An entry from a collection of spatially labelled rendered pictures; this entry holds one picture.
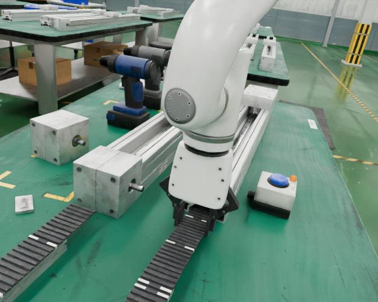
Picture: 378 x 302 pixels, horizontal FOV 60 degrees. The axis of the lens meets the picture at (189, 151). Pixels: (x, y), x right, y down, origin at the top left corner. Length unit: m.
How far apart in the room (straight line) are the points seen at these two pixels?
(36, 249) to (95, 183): 0.16
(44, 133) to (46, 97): 2.19
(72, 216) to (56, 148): 0.25
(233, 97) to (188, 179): 0.16
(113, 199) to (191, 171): 0.17
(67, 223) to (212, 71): 0.36
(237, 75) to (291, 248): 0.35
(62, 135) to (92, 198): 0.21
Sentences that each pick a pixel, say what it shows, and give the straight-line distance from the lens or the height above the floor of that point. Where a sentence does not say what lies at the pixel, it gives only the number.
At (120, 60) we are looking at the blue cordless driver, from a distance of 1.01.
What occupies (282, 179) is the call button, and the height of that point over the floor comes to 0.85.
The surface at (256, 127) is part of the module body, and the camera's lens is 0.97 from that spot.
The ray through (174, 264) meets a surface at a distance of 0.53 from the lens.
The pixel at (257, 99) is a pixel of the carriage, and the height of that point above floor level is 0.90.
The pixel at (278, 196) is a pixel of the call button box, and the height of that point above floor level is 0.83.
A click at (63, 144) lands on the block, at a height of 0.83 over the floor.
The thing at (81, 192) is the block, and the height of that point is 0.81.
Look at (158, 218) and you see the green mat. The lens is 0.66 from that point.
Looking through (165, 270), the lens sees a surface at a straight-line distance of 0.52.
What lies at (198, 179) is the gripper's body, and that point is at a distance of 0.54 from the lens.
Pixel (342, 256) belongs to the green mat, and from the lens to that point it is 0.71.
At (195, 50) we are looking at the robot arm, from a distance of 0.40.
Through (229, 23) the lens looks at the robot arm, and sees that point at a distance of 0.40.
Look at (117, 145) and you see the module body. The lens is 0.74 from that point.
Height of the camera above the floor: 1.18
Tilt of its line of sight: 25 degrees down
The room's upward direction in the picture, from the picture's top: 8 degrees clockwise
